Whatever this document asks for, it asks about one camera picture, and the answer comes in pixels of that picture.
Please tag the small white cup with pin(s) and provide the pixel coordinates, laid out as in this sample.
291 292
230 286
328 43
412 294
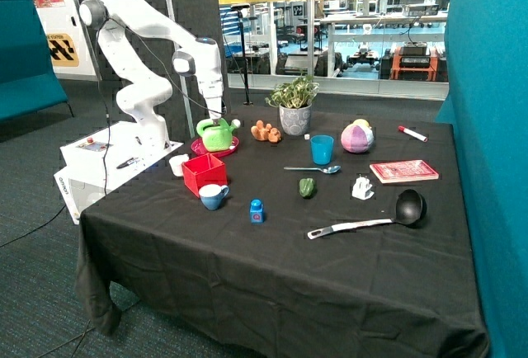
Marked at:
176 164

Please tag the green toy bell pepper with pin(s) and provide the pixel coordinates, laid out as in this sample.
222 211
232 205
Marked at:
307 187

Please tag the black ladle with metal handle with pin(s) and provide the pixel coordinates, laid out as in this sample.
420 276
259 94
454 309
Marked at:
410 208

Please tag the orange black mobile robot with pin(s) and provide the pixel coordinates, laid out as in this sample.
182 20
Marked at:
414 61

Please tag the red book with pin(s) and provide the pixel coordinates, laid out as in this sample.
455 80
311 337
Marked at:
404 171

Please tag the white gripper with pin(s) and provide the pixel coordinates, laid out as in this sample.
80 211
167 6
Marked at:
213 92

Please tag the pink purple soft ball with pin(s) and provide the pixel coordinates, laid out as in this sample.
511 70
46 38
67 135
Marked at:
357 137

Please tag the white power adapter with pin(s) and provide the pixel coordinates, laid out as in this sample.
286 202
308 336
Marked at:
362 188

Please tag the pink plastic plate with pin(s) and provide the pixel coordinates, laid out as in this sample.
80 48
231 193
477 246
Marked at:
198 148

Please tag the teal partition panel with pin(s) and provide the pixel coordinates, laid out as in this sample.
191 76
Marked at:
486 51

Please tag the red plastic box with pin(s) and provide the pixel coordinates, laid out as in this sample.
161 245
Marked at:
203 170

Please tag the metal spoon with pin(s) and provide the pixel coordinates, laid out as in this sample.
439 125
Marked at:
325 170

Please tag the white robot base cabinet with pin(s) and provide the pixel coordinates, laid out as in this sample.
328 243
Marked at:
99 163

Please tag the black tablecloth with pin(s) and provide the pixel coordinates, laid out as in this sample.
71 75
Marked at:
386 291

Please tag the blue teacup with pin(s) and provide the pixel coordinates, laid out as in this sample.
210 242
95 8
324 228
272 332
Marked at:
212 195

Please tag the teal sofa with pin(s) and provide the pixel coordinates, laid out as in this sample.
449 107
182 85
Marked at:
28 81

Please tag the blue plastic cup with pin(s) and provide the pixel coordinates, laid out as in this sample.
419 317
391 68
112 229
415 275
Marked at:
321 149

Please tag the potted plant in grey pot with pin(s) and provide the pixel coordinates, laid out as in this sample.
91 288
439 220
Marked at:
294 100

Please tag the yellow black warning sign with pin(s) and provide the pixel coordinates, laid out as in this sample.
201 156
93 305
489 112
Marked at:
62 50

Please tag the blue toy block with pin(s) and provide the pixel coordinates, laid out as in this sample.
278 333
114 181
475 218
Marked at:
256 211

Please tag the green toy watering can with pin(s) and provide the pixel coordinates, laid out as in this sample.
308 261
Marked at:
217 137

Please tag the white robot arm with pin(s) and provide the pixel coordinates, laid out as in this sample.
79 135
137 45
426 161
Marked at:
196 56

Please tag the red whiteboard marker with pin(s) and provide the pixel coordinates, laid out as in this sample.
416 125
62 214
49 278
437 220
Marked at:
412 133

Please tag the orange plush toy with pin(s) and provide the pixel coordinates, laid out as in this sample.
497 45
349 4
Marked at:
265 132

